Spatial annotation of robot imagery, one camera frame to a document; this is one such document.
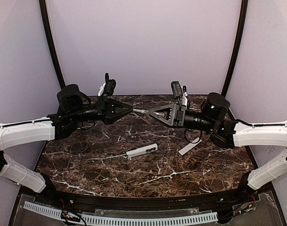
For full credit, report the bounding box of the black front rail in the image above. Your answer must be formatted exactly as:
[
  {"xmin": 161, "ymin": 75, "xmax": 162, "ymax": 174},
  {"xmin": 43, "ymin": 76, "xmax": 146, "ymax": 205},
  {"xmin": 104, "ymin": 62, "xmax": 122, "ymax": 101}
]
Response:
[{"xmin": 49, "ymin": 189, "xmax": 247, "ymax": 211}]

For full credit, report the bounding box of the black frame post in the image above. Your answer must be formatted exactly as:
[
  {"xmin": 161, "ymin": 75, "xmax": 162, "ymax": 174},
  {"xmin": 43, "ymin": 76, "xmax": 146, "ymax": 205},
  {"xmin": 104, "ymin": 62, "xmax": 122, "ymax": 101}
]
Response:
[
  {"xmin": 39, "ymin": 0, "xmax": 66, "ymax": 89},
  {"xmin": 221, "ymin": 0, "xmax": 248, "ymax": 97}
]

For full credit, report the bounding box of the white cable duct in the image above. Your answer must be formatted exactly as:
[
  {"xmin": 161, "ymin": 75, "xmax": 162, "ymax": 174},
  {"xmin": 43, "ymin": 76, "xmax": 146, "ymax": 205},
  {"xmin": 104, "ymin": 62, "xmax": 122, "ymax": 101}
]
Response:
[{"xmin": 23, "ymin": 201, "xmax": 218, "ymax": 226}]

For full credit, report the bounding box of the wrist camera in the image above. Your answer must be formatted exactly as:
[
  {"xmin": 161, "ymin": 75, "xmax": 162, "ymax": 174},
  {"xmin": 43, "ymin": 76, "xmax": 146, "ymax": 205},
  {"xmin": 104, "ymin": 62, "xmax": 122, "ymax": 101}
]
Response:
[
  {"xmin": 171, "ymin": 81, "xmax": 183, "ymax": 98},
  {"xmin": 103, "ymin": 73, "xmax": 116, "ymax": 97}
]

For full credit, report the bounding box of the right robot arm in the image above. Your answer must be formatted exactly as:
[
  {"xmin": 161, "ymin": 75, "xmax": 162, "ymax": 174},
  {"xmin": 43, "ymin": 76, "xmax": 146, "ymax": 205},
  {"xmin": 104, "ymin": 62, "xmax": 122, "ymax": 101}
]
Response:
[{"xmin": 148, "ymin": 92, "xmax": 287, "ymax": 191}]

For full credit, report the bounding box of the white remote control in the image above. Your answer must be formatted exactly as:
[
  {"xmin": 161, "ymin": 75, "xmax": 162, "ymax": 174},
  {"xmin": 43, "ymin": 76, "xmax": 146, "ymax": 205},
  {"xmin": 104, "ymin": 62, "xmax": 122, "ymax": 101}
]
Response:
[{"xmin": 126, "ymin": 143, "xmax": 158, "ymax": 159}]

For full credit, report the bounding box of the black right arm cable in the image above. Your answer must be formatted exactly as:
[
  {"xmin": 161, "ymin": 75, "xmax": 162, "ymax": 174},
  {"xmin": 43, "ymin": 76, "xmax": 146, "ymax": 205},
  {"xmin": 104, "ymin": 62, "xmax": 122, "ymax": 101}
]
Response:
[{"xmin": 184, "ymin": 128, "xmax": 204, "ymax": 144}]

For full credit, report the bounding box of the white battery cover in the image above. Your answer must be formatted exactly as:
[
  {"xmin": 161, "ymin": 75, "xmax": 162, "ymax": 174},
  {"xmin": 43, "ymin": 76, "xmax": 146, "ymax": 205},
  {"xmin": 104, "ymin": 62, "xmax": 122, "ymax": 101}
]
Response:
[{"xmin": 178, "ymin": 138, "xmax": 202, "ymax": 155}]

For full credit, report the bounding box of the black right frame post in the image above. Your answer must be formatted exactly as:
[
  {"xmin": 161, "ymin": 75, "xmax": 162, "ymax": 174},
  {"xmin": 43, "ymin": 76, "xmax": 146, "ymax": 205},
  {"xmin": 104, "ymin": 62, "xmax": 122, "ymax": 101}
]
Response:
[{"xmin": 221, "ymin": 0, "xmax": 248, "ymax": 97}]

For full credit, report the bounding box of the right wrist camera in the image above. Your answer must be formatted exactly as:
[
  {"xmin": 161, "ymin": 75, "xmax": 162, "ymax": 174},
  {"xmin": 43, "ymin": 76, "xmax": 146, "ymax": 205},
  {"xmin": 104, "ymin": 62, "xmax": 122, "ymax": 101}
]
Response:
[{"xmin": 171, "ymin": 81, "xmax": 183, "ymax": 98}]

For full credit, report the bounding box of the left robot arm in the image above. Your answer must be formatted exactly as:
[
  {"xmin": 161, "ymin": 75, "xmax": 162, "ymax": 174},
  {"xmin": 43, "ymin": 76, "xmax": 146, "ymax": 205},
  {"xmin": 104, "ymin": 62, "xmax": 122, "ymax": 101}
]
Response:
[{"xmin": 0, "ymin": 80, "xmax": 133, "ymax": 193}]

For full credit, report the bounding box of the black left frame post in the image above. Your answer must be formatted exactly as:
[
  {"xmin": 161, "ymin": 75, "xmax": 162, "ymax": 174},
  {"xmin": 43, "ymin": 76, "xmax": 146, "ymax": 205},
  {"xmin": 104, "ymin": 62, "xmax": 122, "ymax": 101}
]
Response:
[{"xmin": 39, "ymin": 0, "xmax": 66, "ymax": 89}]

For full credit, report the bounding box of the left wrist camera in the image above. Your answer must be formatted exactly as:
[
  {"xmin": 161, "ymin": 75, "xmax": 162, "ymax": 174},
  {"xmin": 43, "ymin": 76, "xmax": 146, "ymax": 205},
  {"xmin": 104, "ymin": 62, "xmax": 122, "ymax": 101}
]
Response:
[{"xmin": 103, "ymin": 73, "xmax": 116, "ymax": 97}]

